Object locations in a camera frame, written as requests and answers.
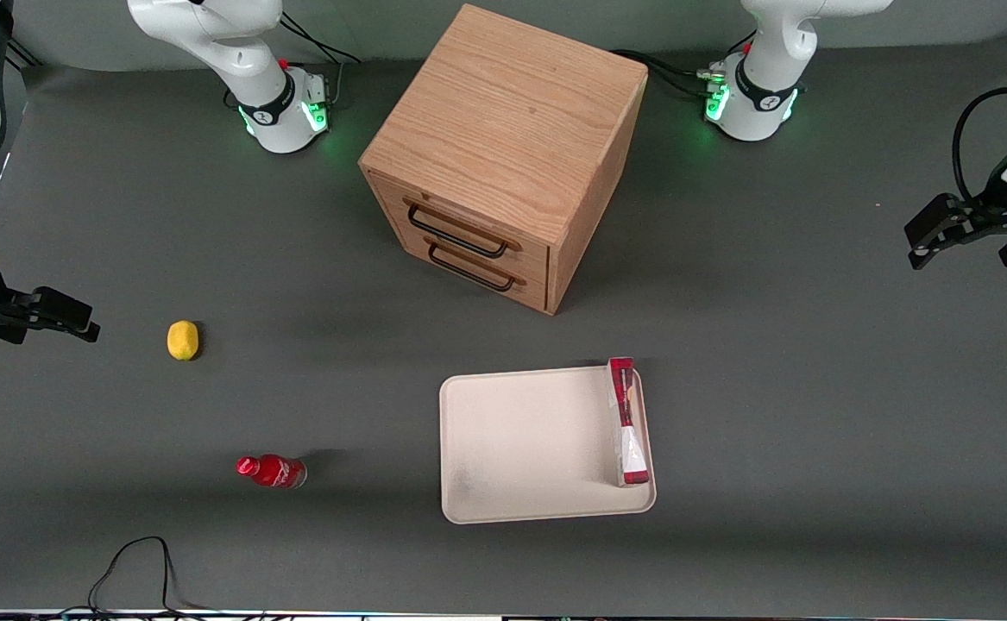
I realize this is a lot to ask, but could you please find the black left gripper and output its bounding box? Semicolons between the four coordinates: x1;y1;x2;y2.
903;142;1007;272

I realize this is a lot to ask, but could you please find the red cookie box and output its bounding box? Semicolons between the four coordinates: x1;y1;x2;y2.
607;356;652;488

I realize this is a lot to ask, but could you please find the cream plastic tray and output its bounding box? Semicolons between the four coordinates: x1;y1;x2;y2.
438;365;658;525

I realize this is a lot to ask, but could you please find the yellow lemon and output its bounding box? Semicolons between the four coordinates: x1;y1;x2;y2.
167;320;200;361

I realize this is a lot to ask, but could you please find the red cola bottle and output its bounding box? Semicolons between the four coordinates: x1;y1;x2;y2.
236;454;308;490

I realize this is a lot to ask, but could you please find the wooden drawer front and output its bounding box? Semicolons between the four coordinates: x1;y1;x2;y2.
380;226;549;312
368;171;551;272

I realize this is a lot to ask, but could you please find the wooden drawer cabinet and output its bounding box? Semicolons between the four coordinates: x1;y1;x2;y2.
358;3;649;317

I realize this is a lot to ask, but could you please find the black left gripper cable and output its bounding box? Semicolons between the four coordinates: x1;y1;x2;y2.
952;85;1007;204

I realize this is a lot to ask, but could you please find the thin black looped cable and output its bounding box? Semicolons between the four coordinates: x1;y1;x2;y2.
87;536;211;618

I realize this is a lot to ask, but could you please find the black left arm base cable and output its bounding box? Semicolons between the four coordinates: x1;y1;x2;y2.
611;33;758;100

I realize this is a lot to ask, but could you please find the black arm base cable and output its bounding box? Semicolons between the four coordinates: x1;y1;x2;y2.
611;33;758;100
279;10;362;109

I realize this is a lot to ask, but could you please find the black right arm base cable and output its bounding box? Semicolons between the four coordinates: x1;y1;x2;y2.
279;10;362;109

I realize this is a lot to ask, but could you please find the black metal drawer handle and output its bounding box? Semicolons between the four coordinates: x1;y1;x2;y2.
426;240;518;292
406;200;511;260

